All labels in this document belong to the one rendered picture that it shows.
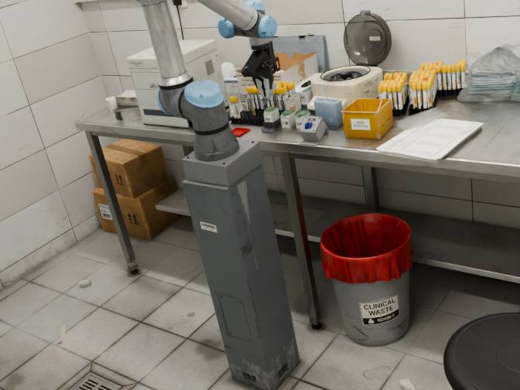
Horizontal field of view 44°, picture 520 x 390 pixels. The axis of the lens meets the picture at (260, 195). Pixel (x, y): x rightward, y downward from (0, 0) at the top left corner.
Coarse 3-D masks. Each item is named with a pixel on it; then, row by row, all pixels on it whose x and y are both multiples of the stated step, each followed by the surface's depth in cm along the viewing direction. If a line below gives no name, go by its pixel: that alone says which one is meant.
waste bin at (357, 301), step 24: (360, 216) 261; (384, 216) 258; (336, 240) 258; (360, 240) 262; (384, 240) 260; (408, 240) 238; (336, 264) 239; (360, 264) 233; (384, 264) 233; (408, 264) 241; (336, 288) 250; (360, 288) 240; (384, 288) 239; (408, 288) 250; (360, 312) 246; (384, 312) 245; (408, 312) 255; (360, 336) 253; (384, 336) 251
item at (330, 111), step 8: (320, 104) 232; (328, 104) 230; (336, 104) 228; (320, 112) 234; (328, 112) 231; (336, 112) 229; (328, 120) 233; (336, 120) 230; (328, 128) 233; (336, 128) 231
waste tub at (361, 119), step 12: (348, 108) 222; (360, 108) 229; (372, 108) 226; (384, 108) 216; (348, 120) 219; (360, 120) 216; (372, 120) 214; (384, 120) 217; (348, 132) 221; (360, 132) 219; (372, 132) 216; (384, 132) 218
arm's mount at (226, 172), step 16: (240, 144) 214; (256, 144) 212; (192, 160) 209; (224, 160) 205; (240, 160) 206; (256, 160) 213; (192, 176) 212; (208, 176) 207; (224, 176) 203; (240, 176) 207
